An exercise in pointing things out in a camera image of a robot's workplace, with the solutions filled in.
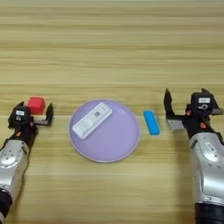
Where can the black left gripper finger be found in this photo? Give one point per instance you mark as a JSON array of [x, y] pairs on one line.
[[50, 113], [21, 104]]

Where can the red cube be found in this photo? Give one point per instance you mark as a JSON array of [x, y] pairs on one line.
[[37, 105]]

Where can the white rectangular device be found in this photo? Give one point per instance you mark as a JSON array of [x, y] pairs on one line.
[[92, 121]]

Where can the blue rectangular block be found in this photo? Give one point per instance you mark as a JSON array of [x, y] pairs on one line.
[[151, 122]]

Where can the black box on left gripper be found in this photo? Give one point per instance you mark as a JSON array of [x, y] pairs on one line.
[[20, 115]]

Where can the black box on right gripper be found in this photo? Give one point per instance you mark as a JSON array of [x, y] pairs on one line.
[[202, 102]]

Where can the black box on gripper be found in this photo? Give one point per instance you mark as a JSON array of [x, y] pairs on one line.
[[202, 102], [20, 115]]

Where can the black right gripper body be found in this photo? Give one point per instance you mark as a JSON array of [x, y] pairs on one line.
[[201, 124]]

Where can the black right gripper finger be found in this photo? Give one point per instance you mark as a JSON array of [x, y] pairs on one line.
[[218, 108], [167, 105]]

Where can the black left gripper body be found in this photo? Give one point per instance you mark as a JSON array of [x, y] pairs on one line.
[[26, 131]]

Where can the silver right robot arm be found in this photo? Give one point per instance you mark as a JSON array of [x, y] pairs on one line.
[[207, 163]]

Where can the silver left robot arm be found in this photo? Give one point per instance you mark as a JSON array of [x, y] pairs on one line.
[[13, 163]]

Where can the round purple plate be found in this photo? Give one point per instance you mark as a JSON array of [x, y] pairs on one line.
[[113, 140]]

